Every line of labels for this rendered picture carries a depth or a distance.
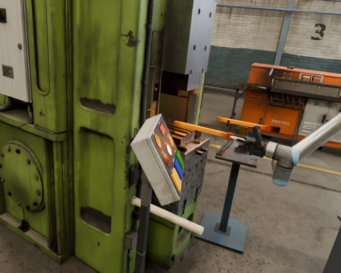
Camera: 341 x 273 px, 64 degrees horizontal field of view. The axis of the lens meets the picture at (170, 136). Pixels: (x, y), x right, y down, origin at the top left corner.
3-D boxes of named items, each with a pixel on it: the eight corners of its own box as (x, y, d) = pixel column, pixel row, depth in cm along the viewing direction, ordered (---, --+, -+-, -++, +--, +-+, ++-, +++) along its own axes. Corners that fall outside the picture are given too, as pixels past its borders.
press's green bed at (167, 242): (192, 242, 222) (200, 193, 206) (169, 272, 191) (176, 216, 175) (137, 216, 247) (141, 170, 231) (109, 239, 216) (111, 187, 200)
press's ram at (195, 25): (211, 71, 178) (222, 4, 164) (184, 74, 146) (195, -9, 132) (158, 62, 197) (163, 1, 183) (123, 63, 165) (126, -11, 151)
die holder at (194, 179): (201, 193, 206) (210, 137, 191) (177, 217, 175) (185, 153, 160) (141, 169, 231) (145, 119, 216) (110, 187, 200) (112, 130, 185)
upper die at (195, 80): (201, 88, 170) (203, 72, 167) (187, 91, 153) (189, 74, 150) (146, 77, 189) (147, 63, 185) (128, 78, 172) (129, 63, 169)
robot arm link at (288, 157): (295, 170, 142) (300, 153, 138) (270, 162, 147) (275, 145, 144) (297, 164, 149) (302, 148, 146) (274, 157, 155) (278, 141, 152)
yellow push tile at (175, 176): (181, 182, 114) (174, 167, 113) (180, 191, 108) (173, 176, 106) (177, 183, 115) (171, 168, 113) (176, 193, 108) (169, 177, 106)
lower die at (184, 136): (193, 140, 182) (195, 128, 179) (179, 149, 165) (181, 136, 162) (142, 125, 201) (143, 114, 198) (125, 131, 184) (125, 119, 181)
